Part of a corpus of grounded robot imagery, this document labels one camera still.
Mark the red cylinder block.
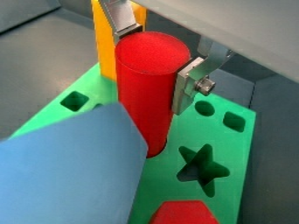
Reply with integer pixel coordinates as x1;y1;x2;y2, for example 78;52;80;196
114;31;190;158

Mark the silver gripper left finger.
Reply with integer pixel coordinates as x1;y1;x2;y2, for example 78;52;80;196
98;0;142;44

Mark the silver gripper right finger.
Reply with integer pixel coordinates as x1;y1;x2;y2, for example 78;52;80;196
172;36;234;115

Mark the blue pentagon block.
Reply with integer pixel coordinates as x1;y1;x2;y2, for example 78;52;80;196
0;103;146;224

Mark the yellow rectangular block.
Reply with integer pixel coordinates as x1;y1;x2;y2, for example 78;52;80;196
90;0;145;81

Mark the green shape sorter base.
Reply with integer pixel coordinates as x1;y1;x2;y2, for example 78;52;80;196
10;67;256;224

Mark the red hexagonal block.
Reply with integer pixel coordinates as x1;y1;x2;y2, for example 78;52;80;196
148;200;220;224

